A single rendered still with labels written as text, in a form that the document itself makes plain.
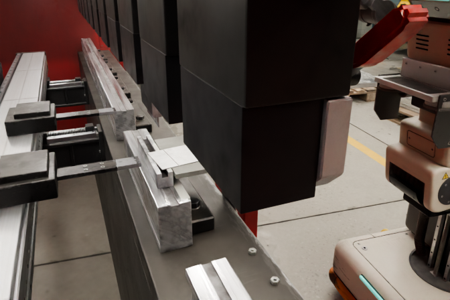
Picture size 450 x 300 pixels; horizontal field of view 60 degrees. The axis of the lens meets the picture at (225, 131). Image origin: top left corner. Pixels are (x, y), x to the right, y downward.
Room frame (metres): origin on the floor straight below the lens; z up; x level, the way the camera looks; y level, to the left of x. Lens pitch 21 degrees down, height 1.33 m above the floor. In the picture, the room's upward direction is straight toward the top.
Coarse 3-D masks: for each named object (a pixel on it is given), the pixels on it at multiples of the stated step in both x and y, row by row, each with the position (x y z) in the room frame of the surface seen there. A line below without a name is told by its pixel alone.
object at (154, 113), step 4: (144, 92) 0.72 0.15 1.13; (144, 96) 0.72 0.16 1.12; (144, 100) 0.73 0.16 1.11; (148, 100) 0.69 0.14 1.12; (144, 104) 0.73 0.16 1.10; (148, 104) 0.69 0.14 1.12; (152, 104) 0.66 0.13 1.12; (148, 108) 0.69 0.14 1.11; (152, 108) 0.66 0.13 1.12; (156, 108) 0.66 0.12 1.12; (148, 112) 0.74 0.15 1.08; (152, 112) 0.66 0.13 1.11; (156, 112) 0.66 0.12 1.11; (152, 116) 0.71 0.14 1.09; (156, 116) 0.66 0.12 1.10; (160, 116) 0.67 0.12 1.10; (156, 120) 0.68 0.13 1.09; (156, 124) 0.68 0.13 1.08
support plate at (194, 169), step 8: (160, 144) 0.77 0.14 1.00; (168, 144) 0.77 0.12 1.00; (176, 144) 0.77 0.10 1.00; (184, 144) 0.77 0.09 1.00; (176, 168) 0.66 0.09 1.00; (184, 168) 0.66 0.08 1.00; (192, 168) 0.66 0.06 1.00; (200, 168) 0.66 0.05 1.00; (176, 176) 0.63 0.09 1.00; (184, 176) 0.64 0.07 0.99
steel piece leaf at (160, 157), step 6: (162, 150) 0.74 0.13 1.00; (150, 156) 0.71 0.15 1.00; (156, 156) 0.71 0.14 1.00; (162, 156) 0.71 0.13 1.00; (168, 156) 0.71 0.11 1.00; (156, 162) 0.68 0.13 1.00; (162, 162) 0.68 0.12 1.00; (168, 162) 0.68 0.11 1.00; (174, 162) 0.68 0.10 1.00; (162, 168) 0.65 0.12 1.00; (168, 168) 0.66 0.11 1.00
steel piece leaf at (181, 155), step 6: (168, 150) 0.74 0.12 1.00; (174, 150) 0.74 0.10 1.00; (180, 150) 0.74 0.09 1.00; (186, 150) 0.74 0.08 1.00; (174, 156) 0.71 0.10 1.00; (180, 156) 0.71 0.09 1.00; (186, 156) 0.71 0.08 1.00; (192, 156) 0.71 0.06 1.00; (180, 162) 0.68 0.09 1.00; (186, 162) 0.68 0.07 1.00; (192, 162) 0.68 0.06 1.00
